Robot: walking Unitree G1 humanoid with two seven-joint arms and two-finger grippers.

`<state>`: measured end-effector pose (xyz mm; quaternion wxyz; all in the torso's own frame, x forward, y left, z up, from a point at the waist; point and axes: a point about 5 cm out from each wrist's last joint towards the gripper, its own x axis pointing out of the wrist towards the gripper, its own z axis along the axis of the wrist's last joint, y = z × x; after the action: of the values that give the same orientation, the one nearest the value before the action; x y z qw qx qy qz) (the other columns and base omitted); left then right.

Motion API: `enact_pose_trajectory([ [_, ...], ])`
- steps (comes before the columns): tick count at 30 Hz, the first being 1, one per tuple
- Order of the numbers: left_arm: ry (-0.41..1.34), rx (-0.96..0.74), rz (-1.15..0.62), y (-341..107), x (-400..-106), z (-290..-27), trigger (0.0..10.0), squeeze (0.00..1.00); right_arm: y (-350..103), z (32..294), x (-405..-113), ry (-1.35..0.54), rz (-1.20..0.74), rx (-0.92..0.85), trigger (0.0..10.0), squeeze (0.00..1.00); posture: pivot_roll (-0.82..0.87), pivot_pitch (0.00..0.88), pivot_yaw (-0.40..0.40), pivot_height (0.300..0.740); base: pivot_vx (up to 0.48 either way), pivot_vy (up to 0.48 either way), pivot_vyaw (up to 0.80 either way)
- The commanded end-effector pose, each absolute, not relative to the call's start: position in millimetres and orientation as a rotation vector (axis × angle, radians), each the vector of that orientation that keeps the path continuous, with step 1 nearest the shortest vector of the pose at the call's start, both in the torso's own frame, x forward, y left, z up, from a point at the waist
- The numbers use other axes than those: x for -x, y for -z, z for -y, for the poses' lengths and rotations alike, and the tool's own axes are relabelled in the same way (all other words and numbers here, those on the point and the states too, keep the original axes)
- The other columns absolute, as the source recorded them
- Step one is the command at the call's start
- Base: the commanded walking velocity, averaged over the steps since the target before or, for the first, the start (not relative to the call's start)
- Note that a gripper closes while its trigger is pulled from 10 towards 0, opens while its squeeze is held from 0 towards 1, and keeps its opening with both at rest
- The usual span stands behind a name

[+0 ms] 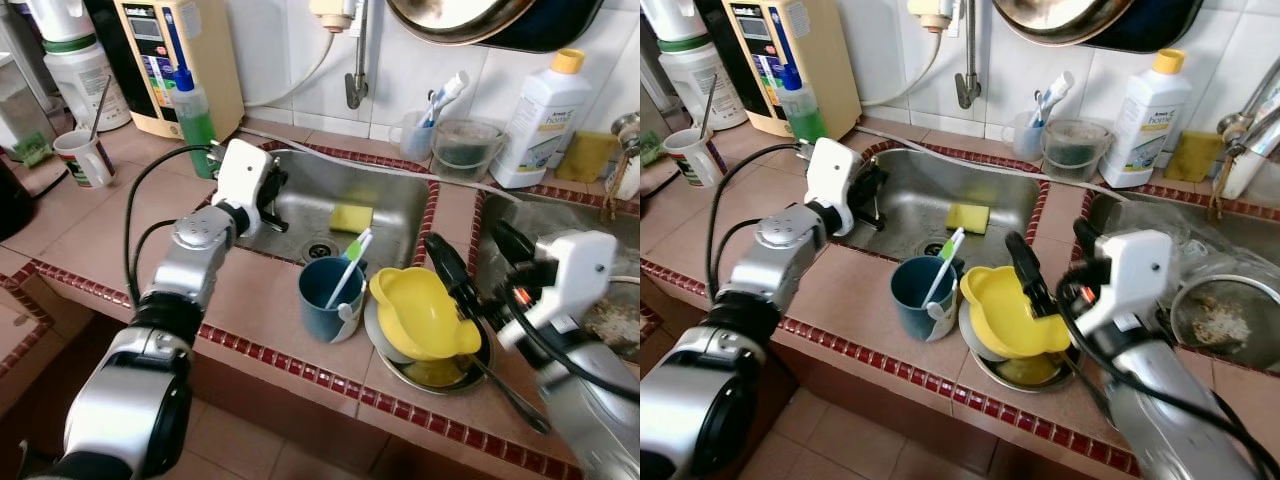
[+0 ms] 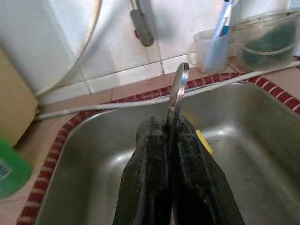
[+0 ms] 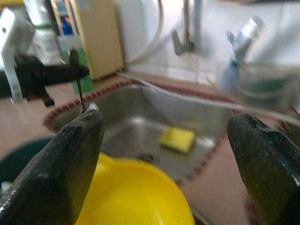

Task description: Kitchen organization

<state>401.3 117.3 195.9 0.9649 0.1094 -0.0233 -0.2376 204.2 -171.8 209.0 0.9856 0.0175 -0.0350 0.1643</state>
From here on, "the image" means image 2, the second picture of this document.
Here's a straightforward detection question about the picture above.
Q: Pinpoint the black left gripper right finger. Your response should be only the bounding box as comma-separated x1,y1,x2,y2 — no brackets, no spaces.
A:
169,115,246,225

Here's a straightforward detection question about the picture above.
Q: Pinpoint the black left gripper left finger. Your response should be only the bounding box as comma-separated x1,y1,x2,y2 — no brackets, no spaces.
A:
112,116,173,225

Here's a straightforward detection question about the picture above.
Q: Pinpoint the steel spoon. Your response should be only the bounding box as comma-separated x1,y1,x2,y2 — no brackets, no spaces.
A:
165,62,190,155

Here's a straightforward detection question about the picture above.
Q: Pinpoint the yellow sponge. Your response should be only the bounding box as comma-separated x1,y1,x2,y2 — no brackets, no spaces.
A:
195,129,213,155

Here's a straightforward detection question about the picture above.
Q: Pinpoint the steel sink basin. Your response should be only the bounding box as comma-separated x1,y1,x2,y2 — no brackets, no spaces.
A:
32,81,300,225

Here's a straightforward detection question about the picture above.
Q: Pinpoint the clear plastic cup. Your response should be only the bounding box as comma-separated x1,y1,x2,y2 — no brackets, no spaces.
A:
187,28,232,74

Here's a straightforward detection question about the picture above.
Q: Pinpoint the green dish soap bottle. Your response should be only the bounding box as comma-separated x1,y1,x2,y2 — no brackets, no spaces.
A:
0,135,33,203

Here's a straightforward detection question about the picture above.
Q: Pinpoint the hanging grey metal utensil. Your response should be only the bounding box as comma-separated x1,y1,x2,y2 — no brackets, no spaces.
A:
129,0,155,47

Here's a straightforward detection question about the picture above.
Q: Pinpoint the clear container green scrubber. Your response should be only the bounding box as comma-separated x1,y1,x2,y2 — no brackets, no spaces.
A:
231,10,300,73

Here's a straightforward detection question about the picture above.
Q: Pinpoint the beige water ionizer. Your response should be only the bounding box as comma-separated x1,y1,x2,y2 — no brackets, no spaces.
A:
0,48,39,147

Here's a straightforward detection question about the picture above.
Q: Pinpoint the thin white hose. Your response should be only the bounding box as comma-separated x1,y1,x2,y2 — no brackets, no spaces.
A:
35,60,300,121

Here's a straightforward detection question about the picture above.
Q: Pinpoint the curved white hose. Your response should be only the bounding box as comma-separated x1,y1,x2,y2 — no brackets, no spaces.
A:
35,0,104,97

